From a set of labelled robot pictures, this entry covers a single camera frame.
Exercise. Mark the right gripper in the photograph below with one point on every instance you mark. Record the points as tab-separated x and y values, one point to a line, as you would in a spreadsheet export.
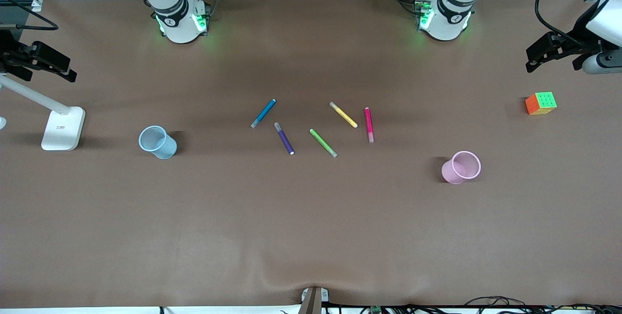
7	55

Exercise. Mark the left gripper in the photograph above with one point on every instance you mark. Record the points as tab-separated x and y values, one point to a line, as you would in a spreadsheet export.
581	28

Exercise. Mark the pink marker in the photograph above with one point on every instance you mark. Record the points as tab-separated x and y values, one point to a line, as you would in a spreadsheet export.
368	122

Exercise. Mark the blue marker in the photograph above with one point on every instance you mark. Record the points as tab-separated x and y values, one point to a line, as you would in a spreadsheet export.
263	113

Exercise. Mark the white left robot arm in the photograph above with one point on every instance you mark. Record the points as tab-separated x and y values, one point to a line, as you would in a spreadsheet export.
447	25

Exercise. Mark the colourful puzzle cube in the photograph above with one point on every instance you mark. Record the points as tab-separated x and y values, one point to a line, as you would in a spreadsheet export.
542	102

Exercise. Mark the white desk lamp stand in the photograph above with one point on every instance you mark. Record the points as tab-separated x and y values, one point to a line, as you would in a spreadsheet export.
63	131

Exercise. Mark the blue mesh cup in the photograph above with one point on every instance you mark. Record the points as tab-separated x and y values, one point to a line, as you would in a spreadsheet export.
165	148

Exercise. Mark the pink mesh cup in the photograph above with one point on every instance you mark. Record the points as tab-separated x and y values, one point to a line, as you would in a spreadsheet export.
452	173

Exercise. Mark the yellow marker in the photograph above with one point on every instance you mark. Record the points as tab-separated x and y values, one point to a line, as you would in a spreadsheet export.
344	115

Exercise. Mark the purple marker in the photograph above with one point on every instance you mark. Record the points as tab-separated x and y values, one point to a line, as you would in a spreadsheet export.
285	140

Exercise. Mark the green marker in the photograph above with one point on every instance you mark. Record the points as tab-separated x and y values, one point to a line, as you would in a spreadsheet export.
322	142

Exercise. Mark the brown table mat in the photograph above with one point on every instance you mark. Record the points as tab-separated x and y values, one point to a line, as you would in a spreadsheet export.
311	217

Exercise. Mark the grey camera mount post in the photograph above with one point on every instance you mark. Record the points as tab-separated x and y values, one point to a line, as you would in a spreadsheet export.
313	302

